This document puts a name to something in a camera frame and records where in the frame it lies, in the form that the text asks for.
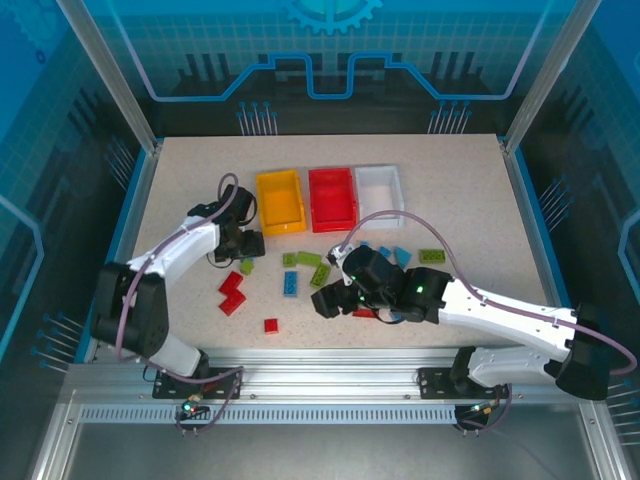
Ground yellow plastic bin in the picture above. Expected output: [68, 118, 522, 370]
[254, 168, 308, 238]

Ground red plastic bin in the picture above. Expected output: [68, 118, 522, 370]
[307, 167, 360, 235]

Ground white plastic bin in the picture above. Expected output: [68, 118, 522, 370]
[353, 163, 406, 231]

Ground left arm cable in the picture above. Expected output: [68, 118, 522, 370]
[114, 172, 241, 364]

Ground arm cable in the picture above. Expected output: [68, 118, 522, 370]
[114, 172, 241, 364]
[342, 209, 639, 376]

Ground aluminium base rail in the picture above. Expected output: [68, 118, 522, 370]
[64, 347, 599, 406]

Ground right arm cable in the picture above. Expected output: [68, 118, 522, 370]
[342, 209, 639, 376]

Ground aluminium side rail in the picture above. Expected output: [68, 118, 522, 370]
[499, 139, 566, 311]
[107, 142, 164, 266]

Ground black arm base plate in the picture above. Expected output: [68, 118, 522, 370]
[417, 367, 511, 401]
[152, 367, 245, 401]

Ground slotted cable duct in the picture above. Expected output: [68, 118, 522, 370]
[79, 405, 474, 426]

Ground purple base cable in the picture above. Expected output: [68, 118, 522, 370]
[457, 382, 514, 436]
[172, 367, 246, 436]

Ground aluminium frame post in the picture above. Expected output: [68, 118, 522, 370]
[501, 0, 604, 154]
[55, 0, 164, 154]

